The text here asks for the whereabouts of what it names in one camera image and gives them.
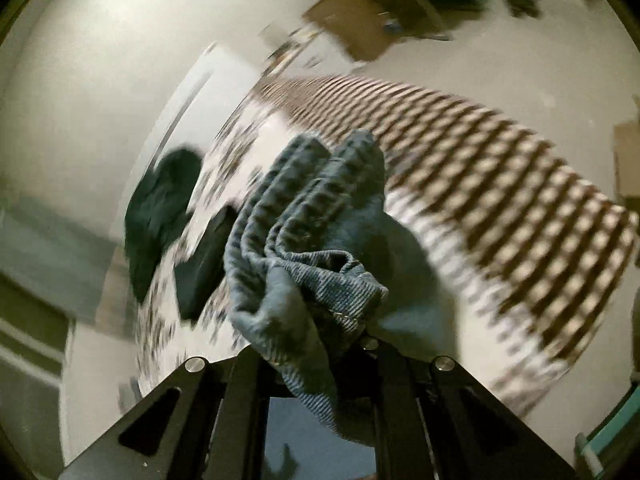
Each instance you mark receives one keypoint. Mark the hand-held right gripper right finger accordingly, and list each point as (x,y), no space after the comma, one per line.
(395,385)

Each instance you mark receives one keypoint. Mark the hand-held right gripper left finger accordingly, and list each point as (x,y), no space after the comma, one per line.
(240,385)

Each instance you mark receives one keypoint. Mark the blue denim pants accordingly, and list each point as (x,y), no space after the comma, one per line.
(310,240)

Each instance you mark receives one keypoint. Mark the folded dark cloth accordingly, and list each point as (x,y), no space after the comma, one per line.
(202,265)

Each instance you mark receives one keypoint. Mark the dark green cloth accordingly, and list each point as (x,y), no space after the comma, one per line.
(160,210)

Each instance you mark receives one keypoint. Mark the checkered blanket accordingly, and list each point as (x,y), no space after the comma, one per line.
(500,195)

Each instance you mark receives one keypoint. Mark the teal box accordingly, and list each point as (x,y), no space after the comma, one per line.
(607,442)

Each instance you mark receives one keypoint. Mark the brown cardboard box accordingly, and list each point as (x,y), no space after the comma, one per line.
(350,17)

